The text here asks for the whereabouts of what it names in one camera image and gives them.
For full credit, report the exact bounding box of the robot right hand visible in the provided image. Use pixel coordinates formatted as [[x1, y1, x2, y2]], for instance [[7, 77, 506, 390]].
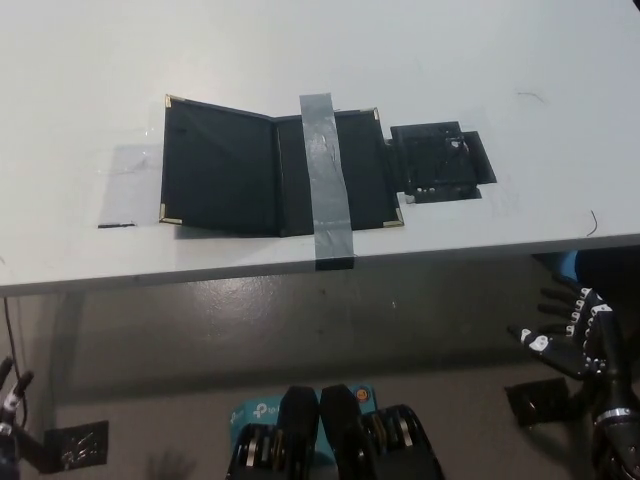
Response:
[[507, 285, 636, 422]]

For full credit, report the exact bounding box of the thin black cable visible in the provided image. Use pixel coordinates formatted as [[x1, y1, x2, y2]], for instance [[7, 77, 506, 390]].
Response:
[[2, 297, 29, 426]]

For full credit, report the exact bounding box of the blue object under desk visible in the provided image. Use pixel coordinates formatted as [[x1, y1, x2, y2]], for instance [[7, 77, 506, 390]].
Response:
[[558, 252, 581, 284]]

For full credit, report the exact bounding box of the grey table leg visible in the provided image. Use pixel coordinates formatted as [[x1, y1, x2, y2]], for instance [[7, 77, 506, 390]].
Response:
[[47, 292, 87, 401]]

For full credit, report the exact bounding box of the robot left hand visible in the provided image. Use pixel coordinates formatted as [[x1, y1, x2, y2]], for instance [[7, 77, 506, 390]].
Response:
[[0, 355, 35, 437]]

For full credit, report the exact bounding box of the teal router box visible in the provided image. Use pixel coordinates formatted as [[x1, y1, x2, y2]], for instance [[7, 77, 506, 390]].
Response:
[[228, 387, 377, 459]]

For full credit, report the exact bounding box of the transparent plastic sheet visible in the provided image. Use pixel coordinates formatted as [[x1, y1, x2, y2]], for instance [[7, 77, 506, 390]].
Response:
[[97, 127, 169, 230]]

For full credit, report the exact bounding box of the grey duct tape strip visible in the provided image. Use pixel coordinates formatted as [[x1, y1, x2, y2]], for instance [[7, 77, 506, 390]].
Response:
[[298, 92, 357, 272]]

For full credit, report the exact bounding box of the black diary with gold corners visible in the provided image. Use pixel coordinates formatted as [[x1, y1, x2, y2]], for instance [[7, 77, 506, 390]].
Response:
[[158, 93, 406, 239]]

